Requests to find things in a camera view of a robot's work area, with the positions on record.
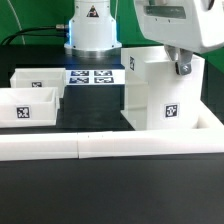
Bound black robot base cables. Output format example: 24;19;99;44
0;23;70;46

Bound white cable on backdrop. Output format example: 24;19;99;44
5;0;26;46

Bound white front drawer tray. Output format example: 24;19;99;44
0;87;60;128

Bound white drawer cabinet box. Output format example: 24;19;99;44
121;46;205;130

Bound white L-shaped foam fence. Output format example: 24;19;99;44
0;108;224;161

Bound white rear drawer tray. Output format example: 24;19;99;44
10;68;66;98

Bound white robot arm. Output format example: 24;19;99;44
65;0;224;75

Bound white fiducial marker sheet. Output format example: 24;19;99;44
66;69;125;86

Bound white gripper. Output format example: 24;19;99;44
134;0;224;76

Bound white drawer tray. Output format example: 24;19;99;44
0;87;60;128
10;68;66;98

